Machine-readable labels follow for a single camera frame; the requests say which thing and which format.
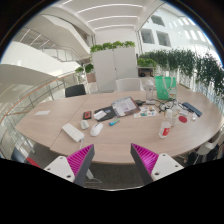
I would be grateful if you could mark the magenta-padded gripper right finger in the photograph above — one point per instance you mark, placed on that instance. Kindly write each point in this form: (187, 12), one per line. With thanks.
(148, 161)

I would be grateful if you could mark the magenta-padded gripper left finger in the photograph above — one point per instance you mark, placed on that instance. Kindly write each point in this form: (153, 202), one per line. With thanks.
(76, 163)

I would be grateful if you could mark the clear red-labelled water bottle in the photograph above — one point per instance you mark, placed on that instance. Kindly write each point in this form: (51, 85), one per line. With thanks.
(165, 129)

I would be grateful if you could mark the white computer mouse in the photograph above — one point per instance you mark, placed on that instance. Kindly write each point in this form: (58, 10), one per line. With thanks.
(96, 129)

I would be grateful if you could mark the small white gadget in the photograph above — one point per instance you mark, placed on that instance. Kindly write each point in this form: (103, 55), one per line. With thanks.
(84, 124)

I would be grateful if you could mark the colourful sticker sheet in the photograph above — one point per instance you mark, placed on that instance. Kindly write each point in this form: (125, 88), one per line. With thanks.
(146, 112)

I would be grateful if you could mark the black and red case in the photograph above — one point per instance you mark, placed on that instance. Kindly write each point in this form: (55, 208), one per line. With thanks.
(87, 115)

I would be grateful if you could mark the blue and green glue stick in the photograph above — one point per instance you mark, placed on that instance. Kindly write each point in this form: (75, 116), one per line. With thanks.
(114, 122)

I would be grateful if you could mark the white card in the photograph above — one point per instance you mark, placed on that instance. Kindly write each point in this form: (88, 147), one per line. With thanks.
(100, 115)

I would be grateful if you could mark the flat round red coaster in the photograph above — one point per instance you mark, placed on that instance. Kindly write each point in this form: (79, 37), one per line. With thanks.
(183, 119)

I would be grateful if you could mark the small black box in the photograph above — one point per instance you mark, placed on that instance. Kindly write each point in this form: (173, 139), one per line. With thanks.
(139, 102)

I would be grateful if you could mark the black notebook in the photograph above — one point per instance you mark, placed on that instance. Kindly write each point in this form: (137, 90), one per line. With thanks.
(109, 113)

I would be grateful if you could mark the white paper sheet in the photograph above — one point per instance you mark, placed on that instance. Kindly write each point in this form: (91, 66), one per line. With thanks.
(42, 112)

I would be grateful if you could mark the white chair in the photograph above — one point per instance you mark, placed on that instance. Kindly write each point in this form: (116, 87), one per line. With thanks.
(129, 85)
(208, 146)

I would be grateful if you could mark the small white packet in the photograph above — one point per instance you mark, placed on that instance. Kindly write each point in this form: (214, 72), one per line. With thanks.
(194, 116)

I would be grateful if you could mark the dark blue keyboard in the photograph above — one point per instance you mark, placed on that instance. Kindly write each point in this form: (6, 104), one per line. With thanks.
(192, 109)

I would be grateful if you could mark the clear plastic tumbler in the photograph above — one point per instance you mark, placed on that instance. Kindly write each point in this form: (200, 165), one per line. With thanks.
(150, 90)

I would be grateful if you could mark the black chair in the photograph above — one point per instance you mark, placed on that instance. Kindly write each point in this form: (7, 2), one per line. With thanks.
(75, 90)

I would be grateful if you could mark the green tote bag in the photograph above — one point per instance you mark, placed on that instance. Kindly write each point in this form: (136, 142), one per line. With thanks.
(165, 88)

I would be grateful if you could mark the small potted green plants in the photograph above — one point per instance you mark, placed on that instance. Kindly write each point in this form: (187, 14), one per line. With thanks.
(88, 68)

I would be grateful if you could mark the white cabinet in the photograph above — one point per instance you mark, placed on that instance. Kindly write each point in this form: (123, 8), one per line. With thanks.
(115, 70)

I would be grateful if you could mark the green hedge along railing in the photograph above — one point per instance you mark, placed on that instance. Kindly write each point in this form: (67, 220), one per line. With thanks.
(186, 63)

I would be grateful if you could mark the green plants on cabinet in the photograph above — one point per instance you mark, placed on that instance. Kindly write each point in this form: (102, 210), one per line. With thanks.
(113, 45)

